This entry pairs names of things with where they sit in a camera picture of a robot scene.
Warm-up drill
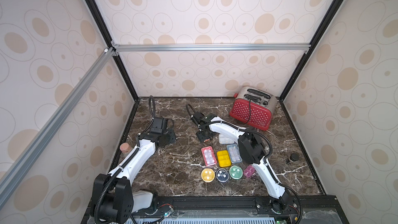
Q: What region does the white pillbox clear lid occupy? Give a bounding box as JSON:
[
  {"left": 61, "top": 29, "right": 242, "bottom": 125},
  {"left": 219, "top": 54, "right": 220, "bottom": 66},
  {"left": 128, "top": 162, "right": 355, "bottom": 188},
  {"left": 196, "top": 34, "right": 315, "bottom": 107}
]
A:
[{"left": 218, "top": 134, "right": 235, "bottom": 145}]

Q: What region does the red pillbox clear lid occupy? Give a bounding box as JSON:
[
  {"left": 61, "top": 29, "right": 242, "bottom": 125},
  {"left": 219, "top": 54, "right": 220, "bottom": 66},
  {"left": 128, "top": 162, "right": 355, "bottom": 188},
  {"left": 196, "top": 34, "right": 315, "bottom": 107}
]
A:
[{"left": 201, "top": 146, "right": 217, "bottom": 167}]

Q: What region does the white pillbox with amber lid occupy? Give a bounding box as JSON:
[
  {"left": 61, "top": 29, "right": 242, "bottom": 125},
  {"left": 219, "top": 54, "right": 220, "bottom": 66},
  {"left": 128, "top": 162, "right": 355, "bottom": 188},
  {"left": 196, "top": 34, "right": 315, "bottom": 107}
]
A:
[{"left": 217, "top": 150, "right": 232, "bottom": 168}]

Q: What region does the teal rectangular pillbox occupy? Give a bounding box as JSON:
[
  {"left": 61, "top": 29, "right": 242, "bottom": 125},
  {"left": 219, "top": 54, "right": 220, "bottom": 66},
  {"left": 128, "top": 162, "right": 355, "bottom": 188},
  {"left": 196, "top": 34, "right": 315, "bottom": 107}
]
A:
[{"left": 227, "top": 144, "right": 243, "bottom": 164}]

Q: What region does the yellow round pillbox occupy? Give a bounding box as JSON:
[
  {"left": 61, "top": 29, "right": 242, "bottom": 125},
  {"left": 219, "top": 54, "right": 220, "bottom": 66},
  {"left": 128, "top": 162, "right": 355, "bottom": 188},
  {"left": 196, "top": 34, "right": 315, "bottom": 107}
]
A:
[{"left": 201, "top": 168, "right": 215, "bottom": 183}]

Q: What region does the dark blue round pillbox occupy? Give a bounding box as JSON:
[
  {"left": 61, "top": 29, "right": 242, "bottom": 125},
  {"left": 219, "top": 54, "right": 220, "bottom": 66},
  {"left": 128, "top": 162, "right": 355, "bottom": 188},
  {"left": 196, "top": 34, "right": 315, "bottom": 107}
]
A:
[{"left": 216, "top": 168, "right": 230, "bottom": 183}]

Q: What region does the green round pillbox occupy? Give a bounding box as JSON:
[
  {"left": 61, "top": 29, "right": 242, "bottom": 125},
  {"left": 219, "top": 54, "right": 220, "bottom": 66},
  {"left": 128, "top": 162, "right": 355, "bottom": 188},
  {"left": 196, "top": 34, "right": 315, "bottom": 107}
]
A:
[{"left": 229, "top": 166, "right": 243, "bottom": 180}]

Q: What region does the purple pillbox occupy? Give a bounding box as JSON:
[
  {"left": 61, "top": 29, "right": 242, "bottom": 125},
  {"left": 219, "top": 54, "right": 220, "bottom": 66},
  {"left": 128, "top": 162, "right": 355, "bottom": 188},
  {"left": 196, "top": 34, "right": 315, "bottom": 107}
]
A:
[{"left": 243, "top": 165, "right": 256, "bottom": 178}]

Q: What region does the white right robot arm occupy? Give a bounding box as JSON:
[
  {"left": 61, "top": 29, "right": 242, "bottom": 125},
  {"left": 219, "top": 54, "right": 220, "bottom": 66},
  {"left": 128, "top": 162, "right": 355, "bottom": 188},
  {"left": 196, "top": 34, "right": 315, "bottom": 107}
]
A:
[{"left": 186, "top": 104, "right": 302, "bottom": 215}]

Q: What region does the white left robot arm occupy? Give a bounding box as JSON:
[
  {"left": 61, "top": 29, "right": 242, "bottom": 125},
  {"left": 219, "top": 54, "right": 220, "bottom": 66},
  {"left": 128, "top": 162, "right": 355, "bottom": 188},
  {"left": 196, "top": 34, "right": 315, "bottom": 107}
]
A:
[{"left": 90, "top": 96, "right": 176, "bottom": 224}]

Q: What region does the red and silver toaster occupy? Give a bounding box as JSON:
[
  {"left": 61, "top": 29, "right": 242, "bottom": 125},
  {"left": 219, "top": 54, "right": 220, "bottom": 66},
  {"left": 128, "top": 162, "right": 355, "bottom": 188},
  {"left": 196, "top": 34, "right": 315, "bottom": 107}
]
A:
[{"left": 229, "top": 86, "right": 278, "bottom": 131}]

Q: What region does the small black cap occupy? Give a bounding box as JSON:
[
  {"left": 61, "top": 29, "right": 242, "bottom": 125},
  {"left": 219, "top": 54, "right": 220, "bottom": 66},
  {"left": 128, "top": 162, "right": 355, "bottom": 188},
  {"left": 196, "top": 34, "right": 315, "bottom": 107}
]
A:
[{"left": 286, "top": 153, "right": 300, "bottom": 164}]

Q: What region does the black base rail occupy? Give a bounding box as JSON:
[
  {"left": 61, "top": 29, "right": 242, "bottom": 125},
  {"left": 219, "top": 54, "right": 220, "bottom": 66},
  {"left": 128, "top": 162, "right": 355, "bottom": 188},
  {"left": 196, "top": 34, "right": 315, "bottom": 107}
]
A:
[{"left": 82, "top": 195, "right": 347, "bottom": 224}]

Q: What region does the aluminium frame crossbar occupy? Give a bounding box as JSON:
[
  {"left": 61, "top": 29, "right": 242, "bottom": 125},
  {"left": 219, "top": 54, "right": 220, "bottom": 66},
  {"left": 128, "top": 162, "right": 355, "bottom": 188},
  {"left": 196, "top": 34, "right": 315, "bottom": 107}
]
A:
[{"left": 105, "top": 43, "right": 311, "bottom": 54}]

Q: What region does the aluminium frame side bar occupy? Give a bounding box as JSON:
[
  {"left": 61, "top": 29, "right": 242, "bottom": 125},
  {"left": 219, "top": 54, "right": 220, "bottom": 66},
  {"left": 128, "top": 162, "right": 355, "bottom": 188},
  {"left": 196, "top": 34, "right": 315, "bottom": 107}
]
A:
[{"left": 1, "top": 47, "right": 115, "bottom": 208}]

